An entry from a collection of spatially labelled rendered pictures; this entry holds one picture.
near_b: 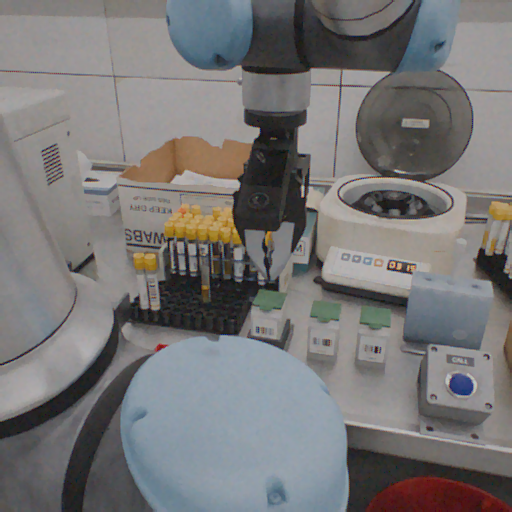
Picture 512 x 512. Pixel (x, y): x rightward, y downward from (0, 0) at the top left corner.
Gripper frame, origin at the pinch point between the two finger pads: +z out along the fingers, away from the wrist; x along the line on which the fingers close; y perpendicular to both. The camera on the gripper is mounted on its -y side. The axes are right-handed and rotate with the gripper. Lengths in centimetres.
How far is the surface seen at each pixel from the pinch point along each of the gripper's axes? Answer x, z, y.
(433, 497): -30, 60, 21
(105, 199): 45, 9, 36
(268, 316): -0.3, 5.7, -1.2
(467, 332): -25.9, 8.7, 6.3
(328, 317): -7.9, 6.0, 1.0
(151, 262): 17.5, 2.1, 2.3
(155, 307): 17.7, 9.8, 2.3
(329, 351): -8.5, 10.8, 0.2
